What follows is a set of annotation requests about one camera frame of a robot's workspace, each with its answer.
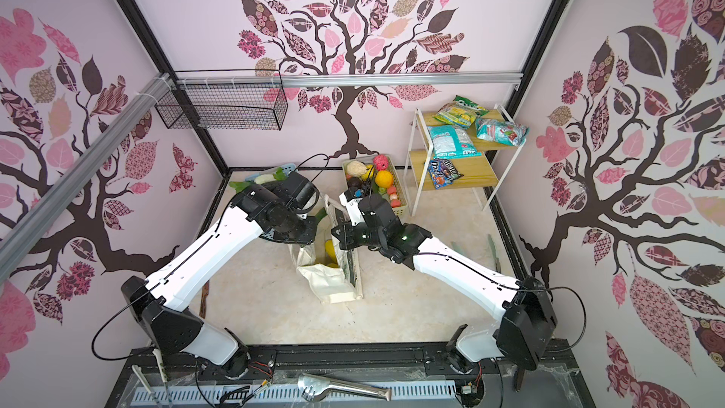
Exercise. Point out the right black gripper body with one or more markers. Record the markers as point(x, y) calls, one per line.
point(355, 237)

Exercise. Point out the cream canvas grocery bag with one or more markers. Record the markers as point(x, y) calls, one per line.
point(330, 285)

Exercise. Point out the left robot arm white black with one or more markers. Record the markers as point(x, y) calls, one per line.
point(160, 303)

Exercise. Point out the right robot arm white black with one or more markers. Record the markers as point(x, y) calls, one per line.
point(523, 316)

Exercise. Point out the M&M candy bag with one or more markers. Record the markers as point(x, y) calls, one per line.
point(443, 173)

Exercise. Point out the yellow green snack bag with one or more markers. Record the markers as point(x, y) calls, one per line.
point(461, 112)

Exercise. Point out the white teal red snack bag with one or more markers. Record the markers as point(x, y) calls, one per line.
point(501, 132)

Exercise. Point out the blue plastic vegetable basket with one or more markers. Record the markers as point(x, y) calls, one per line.
point(278, 173)

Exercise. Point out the green plastic fruit basket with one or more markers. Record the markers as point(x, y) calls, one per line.
point(393, 195)

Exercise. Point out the orange fruit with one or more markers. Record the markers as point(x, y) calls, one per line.
point(384, 179)

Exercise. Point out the dark avocado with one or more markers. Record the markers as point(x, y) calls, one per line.
point(354, 183)

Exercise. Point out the green lettuce leaf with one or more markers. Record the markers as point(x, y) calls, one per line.
point(239, 186)

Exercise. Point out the beige cauliflower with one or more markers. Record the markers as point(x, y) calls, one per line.
point(356, 169)

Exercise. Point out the pink dragon fruit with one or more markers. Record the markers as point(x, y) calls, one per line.
point(381, 162)

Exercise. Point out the wooden serrated knife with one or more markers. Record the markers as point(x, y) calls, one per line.
point(203, 304)

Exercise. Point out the metal tongs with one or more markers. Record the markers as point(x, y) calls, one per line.
point(316, 388)

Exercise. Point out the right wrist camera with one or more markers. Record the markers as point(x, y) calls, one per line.
point(351, 205)

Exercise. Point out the black wire wall basket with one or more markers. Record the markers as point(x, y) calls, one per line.
point(232, 99)

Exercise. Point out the white wire wooden shelf rack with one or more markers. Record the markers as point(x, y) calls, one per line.
point(479, 175)

